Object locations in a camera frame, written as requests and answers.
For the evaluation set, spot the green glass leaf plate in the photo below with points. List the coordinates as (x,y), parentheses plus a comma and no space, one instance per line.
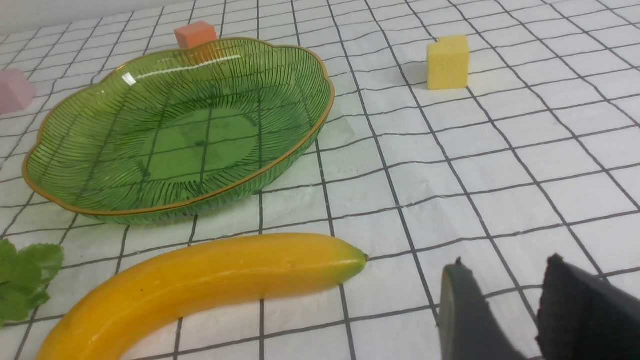
(177,133)

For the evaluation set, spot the yellow foam cube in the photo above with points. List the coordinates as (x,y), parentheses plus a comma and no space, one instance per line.
(447,63)

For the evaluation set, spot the white radish with green leaves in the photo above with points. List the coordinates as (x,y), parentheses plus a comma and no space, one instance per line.
(24,275)

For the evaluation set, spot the yellow plastic banana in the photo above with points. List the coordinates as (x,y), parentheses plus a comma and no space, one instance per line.
(128,307)

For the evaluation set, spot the orange foam cube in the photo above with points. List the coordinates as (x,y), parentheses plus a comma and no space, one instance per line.
(195,34)

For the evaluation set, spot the pink foam cube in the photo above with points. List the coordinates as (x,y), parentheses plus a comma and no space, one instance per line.
(16,92)

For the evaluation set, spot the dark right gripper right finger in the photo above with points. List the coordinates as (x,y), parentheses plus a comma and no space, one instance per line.
(582,317)

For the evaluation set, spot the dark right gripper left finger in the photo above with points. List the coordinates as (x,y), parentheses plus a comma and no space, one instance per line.
(467,327)

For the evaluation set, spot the white black grid tablecloth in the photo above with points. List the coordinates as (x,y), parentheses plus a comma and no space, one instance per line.
(538,155)

